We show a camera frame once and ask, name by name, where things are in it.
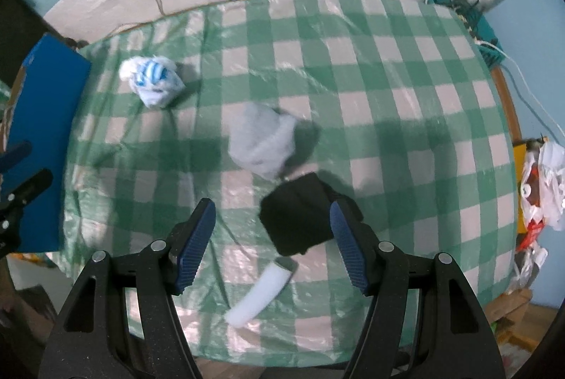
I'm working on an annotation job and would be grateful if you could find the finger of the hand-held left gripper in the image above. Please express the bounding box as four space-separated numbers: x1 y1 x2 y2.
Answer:
0 168 54 214
0 141 32 172

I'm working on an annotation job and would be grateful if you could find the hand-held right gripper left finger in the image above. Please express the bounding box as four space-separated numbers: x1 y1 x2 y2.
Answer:
39 198 217 379

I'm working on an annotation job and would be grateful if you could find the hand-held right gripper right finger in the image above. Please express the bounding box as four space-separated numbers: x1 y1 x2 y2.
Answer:
329 199 506 379

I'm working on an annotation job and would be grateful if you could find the blue-edged cardboard box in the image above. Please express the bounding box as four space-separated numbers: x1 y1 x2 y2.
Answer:
0 32 93 254

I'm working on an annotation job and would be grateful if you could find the black sock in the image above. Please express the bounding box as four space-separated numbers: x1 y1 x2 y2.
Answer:
260 172 365 257

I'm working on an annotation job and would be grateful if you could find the grey sock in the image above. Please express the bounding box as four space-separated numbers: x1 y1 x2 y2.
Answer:
227 103 297 180

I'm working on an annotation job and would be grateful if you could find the green checkered tablecloth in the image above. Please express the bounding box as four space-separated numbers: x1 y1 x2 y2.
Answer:
57 0 517 366

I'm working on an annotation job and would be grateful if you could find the white and blue sock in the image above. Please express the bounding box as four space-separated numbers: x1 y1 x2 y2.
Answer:
118 56 186 109

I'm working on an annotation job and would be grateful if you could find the yellow box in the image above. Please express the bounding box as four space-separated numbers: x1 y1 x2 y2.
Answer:
512 144 531 235

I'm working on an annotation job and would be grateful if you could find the white plastic bag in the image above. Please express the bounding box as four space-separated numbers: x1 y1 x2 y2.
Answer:
518 138 565 232

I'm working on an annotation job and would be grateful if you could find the white cable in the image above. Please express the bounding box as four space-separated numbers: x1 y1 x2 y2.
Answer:
477 39 557 138

